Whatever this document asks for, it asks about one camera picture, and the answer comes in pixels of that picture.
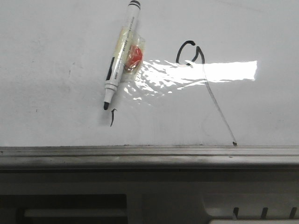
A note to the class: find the white base unit with slots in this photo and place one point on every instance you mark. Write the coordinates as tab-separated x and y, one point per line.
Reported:
196	197

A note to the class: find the white whiteboard marker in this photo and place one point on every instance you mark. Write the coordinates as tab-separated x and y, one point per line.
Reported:
131	21

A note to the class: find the white whiteboard with aluminium frame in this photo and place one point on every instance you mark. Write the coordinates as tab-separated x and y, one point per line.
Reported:
218	86

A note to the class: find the red magnet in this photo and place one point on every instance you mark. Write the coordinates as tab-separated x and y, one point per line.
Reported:
128	55

